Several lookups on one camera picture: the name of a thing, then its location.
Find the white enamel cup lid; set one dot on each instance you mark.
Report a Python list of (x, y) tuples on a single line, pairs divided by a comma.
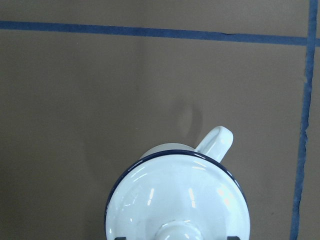
[(177, 195)]

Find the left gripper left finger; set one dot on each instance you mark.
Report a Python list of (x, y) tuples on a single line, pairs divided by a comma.
[(122, 238)]

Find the white enamel cup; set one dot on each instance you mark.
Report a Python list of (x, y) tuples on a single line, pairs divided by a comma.
[(215, 145)]

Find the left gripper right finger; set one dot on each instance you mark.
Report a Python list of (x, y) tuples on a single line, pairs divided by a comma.
[(232, 238)]

